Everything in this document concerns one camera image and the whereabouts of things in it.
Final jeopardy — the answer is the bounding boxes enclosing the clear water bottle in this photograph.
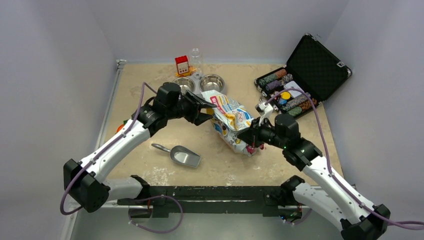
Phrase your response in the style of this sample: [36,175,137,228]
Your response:
[189,48,203,78]

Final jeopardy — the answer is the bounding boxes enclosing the orange toy arch with blocks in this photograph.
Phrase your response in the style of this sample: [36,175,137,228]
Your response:
[116,120,128,133]

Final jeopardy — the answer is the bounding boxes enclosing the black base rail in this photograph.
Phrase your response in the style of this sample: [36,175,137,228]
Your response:
[117,186,309,222]

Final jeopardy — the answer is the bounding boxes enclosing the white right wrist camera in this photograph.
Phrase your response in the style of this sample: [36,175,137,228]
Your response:
[255,101,274,126]

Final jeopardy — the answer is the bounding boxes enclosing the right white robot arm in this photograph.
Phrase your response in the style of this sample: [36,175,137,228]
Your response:
[238,114,391,240]

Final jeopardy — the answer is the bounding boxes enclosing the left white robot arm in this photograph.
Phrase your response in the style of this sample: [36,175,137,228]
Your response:
[60,82,216,215]

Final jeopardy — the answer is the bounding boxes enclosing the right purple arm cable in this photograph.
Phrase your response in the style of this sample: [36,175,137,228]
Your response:
[264,87,424,231]

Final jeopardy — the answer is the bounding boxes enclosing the pet food bag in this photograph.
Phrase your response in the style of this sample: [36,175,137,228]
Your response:
[201,90,265,157]

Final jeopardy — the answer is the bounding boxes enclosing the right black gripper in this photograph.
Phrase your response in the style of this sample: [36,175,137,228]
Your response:
[237,116,287,149]

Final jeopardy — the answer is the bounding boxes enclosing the grey double pet bowl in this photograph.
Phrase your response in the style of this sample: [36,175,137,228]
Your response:
[172,74,227,96]

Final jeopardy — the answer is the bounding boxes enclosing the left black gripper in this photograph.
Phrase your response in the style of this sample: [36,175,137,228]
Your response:
[166,90,216,125]

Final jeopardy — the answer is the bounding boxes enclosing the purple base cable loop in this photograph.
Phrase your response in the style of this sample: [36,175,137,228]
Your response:
[128,194,184,234]

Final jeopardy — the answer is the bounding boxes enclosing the black poker chip case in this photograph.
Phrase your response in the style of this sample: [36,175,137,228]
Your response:
[254,33,352,118]

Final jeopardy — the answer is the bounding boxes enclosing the silver metal scoop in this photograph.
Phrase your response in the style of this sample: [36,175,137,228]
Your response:
[151,143,201,168]

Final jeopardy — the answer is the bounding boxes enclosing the red toy block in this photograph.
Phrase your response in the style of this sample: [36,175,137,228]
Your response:
[174,55,193,77]

